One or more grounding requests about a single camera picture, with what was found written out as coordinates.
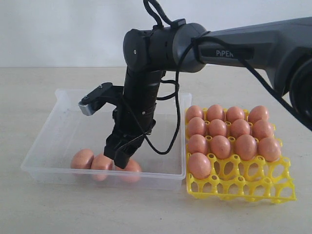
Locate black camera cable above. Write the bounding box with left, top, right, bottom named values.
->
left=114, top=0, right=312, bottom=156

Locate yellow plastic egg tray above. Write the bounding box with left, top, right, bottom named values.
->
left=185, top=107, right=298, bottom=204

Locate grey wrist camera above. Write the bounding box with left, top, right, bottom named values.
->
left=78, top=82, right=123, bottom=116

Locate brown egg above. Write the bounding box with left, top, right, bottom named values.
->
left=91, top=154, right=113, bottom=181
left=252, top=119, right=274, bottom=140
left=188, top=134, right=208, bottom=155
left=234, top=134, right=257, bottom=161
left=185, top=105, right=204, bottom=122
left=208, top=119, right=227, bottom=137
left=230, top=119, right=251, bottom=138
left=115, top=159, right=142, bottom=183
left=188, top=153, right=211, bottom=179
left=248, top=105, right=269, bottom=124
left=258, top=137, right=281, bottom=162
left=187, top=117, right=206, bottom=137
left=70, top=149, right=94, bottom=170
left=206, top=104, right=225, bottom=121
left=226, top=106, right=245, bottom=123
left=210, top=135, right=231, bottom=159

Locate clear plastic bin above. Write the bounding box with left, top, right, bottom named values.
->
left=21, top=89, right=186, bottom=190

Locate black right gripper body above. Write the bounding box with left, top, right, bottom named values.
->
left=111, top=68, right=166, bottom=141

